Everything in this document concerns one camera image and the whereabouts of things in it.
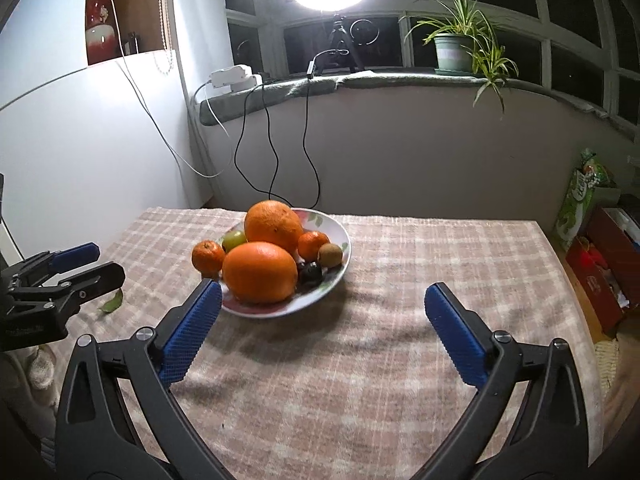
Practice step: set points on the large orange front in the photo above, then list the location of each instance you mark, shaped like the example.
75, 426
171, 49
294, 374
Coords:
260, 273

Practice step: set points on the green leaf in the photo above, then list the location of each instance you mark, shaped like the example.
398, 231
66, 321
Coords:
113, 303

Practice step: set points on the green snack bag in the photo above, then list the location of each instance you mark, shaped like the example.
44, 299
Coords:
591, 185

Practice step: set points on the floral white plate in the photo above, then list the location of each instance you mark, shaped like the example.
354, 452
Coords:
312, 220

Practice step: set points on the red cardboard box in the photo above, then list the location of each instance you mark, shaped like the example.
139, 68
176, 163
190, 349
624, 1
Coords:
605, 260

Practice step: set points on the black tripod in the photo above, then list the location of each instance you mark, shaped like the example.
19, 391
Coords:
341, 52

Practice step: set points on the pink plaid tablecloth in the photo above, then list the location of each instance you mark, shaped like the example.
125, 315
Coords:
357, 385

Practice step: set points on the large orange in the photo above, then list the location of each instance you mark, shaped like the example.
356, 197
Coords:
273, 222
260, 273

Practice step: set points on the green grape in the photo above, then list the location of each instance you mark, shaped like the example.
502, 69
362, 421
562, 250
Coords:
232, 239

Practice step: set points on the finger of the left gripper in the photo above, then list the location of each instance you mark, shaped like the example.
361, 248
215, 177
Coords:
73, 292
73, 258

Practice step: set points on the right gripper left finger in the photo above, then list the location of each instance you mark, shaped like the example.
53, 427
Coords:
95, 437

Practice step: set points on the white power strip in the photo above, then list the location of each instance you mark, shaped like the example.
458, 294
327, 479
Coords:
237, 77

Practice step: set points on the brown kiwi fruit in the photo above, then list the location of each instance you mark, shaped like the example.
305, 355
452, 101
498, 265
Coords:
330, 256

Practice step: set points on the red white vase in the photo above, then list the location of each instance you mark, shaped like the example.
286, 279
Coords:
101, 40

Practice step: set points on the potted spider plant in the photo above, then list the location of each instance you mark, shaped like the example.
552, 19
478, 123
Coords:
466, 42

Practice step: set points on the white gloved left hand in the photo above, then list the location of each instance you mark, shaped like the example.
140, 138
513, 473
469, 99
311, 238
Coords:
37, 365

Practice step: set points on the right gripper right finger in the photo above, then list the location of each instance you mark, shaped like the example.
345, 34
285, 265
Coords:
528, 417

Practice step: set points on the dark plum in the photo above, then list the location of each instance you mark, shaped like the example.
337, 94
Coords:
309, 274

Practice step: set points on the small mandarin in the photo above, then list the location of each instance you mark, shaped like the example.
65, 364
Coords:
309, 244

